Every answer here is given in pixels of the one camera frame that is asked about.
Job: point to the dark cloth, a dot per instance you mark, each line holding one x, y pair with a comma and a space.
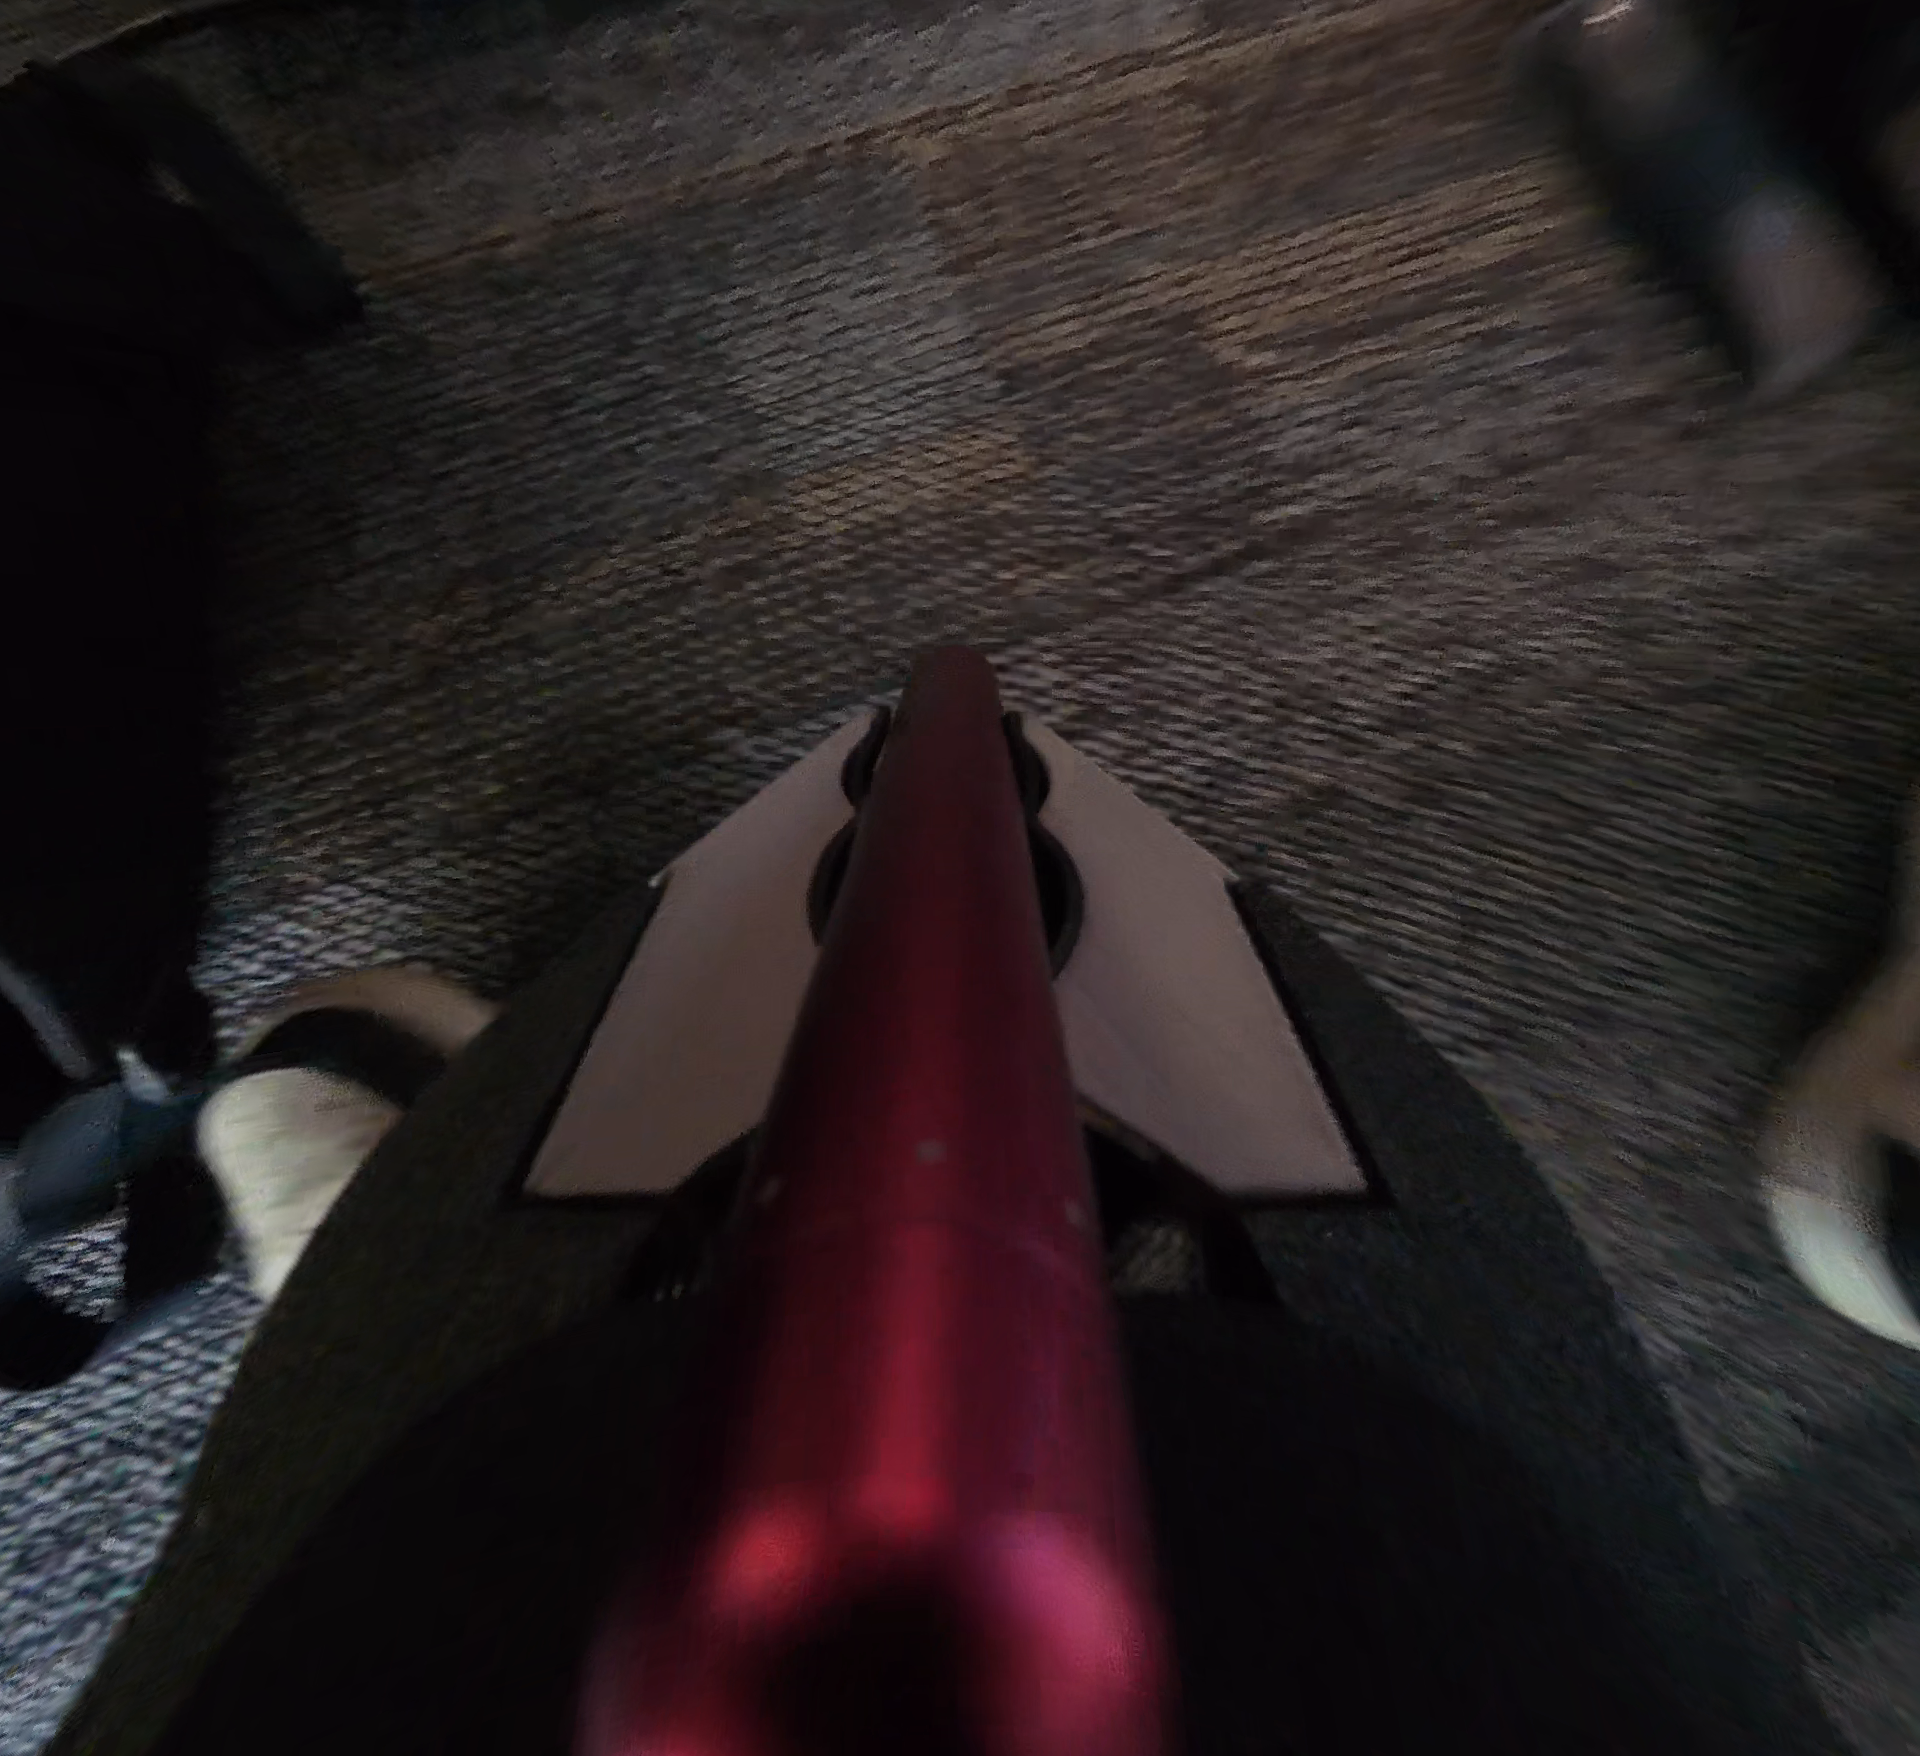
90, 586

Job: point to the red metal tube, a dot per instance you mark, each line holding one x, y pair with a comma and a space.
931, 1187

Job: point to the white and black shoe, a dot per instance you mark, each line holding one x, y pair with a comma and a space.
1852, 1187
301, 1127

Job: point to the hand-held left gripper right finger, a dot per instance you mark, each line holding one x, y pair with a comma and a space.
1200, 1036

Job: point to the metal chair leg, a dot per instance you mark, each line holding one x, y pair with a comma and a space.
1711, 167

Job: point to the black chair caster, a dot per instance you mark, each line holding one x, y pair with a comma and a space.
90, 1171

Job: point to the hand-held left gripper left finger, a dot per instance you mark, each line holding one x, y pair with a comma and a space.
675, 1036

